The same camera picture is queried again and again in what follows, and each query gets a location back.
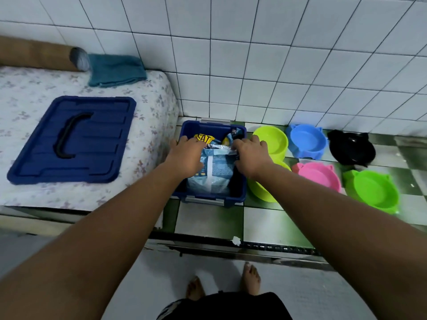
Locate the pink cat-ear bowl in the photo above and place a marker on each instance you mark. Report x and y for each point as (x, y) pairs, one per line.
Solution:
(318, 174)

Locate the black cat bowl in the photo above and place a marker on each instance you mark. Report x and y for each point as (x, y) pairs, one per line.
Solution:
(352, 149)

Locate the blue lidded storage box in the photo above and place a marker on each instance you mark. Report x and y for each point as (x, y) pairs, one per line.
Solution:
(238, 189)

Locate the blue pet food bag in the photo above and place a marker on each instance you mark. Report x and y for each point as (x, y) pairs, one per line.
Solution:
(213, 173)

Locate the checkered tiled counter base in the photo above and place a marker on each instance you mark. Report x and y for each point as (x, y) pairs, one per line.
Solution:
(200, 246)

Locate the black shorts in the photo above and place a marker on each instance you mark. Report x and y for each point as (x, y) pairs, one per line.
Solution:
(227, 308)

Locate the blue cat bowl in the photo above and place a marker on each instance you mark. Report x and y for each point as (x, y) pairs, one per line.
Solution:
(307, 139)

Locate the person's foot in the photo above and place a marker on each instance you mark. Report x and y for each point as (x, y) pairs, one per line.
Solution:
(251, 279)
(195, 289)

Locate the white floral cloth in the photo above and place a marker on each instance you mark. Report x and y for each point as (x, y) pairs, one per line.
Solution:
(156, 106)

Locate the person's right foot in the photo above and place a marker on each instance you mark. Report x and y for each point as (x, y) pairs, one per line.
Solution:
(251, 279)

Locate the yellow-green double pet bowl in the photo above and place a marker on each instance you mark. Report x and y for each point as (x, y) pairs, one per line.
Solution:
(272, 139)

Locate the brown cardboard roll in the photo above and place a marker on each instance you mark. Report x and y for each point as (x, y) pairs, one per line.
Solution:
(36, 53)

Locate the person's left forearm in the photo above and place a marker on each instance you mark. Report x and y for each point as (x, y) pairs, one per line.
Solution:
(83, 256)

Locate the person's left hand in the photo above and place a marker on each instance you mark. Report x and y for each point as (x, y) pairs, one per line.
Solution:
(185, 158)

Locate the person's left foot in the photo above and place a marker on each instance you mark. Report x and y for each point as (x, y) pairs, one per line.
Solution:
(195, 289)

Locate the teal folded towel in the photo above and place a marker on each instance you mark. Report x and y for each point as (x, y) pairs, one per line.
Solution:
(116, 69)

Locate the green cat bowl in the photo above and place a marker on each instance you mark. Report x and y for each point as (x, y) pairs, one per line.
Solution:
(373, 189)

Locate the yellow blue cat food bag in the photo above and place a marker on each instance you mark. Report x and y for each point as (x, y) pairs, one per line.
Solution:
(205, 138)

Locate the person's right forearm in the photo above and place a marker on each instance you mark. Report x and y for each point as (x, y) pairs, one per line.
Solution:
(350, 236)

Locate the person's right hand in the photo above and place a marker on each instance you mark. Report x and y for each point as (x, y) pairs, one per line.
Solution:
(252, 158)

